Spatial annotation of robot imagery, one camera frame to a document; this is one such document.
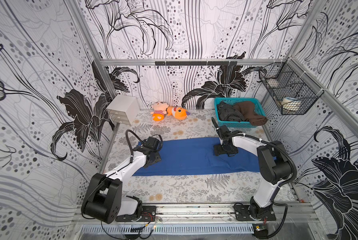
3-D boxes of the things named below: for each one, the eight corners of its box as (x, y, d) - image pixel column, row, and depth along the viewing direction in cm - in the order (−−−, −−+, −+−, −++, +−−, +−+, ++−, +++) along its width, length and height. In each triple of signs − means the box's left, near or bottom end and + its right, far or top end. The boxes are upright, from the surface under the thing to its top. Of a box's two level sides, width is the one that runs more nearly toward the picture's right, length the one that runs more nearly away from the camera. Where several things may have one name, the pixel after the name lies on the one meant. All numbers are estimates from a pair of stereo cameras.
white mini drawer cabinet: (112, 122, 114) (104, 110, 103) (122, 106, 125) (116, 94, 114) (132, 126, 112) (127, 113, 101) (141, 109, 123) (137, 96, 112)
